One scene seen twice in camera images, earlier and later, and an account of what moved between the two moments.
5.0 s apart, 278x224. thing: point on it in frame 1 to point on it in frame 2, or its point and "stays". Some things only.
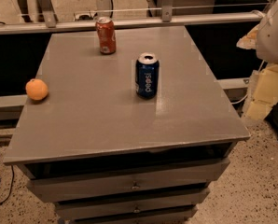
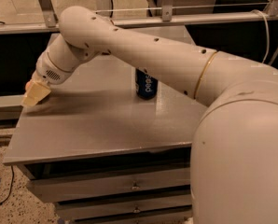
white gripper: x=273 y=36 to x=48 y=69
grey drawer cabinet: x=134 y=137 stays
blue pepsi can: x=146 y=76 stays
